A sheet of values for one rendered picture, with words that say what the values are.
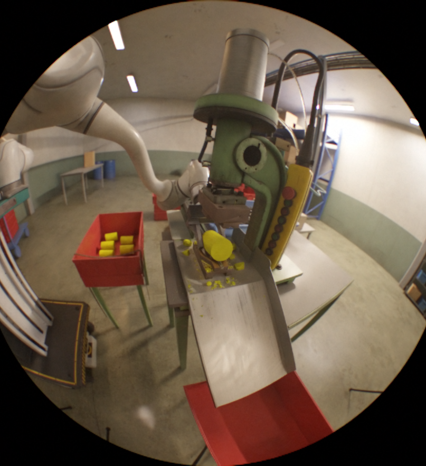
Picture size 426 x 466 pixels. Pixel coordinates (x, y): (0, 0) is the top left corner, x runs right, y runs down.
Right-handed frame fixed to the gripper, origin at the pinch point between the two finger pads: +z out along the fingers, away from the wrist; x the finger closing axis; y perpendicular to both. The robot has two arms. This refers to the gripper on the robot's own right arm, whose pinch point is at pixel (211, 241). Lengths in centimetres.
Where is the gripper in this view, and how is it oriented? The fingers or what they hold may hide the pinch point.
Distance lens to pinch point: 52.0
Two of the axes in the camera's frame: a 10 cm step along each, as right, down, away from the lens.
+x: -9.3, 0.4, -3.6
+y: -3.0, 4.4, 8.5
